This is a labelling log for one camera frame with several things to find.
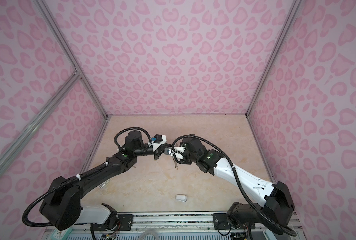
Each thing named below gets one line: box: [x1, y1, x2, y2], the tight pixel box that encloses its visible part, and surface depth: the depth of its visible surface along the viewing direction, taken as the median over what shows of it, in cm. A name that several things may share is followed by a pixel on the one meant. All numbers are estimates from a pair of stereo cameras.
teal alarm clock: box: [50, 227, 73, 240], surface depth 70 cm
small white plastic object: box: [175, 194, 188, 202], surface depth 81 cm
